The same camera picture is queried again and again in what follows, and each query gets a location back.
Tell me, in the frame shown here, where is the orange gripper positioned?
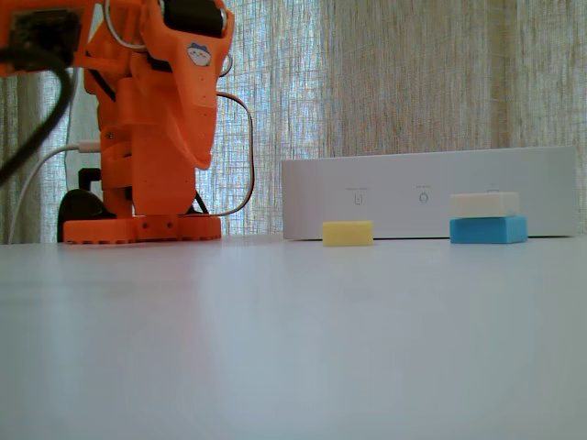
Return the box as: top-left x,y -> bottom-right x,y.
137,0 -> 236,172

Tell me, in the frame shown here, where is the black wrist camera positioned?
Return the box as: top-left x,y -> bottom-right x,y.
6,8 -> 83,68

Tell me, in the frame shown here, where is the grey woven curtain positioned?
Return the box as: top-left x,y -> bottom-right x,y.
0,0 -> 587,244

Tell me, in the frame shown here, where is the orange camera mount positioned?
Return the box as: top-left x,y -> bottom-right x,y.
0,0 -> 95,78

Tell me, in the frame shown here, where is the black table clamp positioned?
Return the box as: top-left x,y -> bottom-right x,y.
57,167 -> 116,244

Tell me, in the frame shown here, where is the yellow foam cuboid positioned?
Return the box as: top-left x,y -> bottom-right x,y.
322,220 -> 374,248

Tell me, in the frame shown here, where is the red white black servo cable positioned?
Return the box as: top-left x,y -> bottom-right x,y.
213,90 -> 256,217
104,0 -> 150,50

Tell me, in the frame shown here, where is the black camera cable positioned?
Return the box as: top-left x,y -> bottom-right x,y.
0,45 -> 75,187

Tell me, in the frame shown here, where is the white cardboard box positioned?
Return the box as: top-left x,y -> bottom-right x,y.
281,146 -> 578,241

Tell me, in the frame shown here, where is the white and blue block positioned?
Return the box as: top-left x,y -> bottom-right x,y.
449,191 -> 520,216

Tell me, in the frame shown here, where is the white usb cable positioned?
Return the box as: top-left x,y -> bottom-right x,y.
7,140 -> 101,245

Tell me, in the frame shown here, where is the blue foam cuboid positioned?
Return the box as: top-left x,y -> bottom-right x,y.
449,214 -> 528,245

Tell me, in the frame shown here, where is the orange robot base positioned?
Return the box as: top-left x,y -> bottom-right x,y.
61,214 -> 224,245

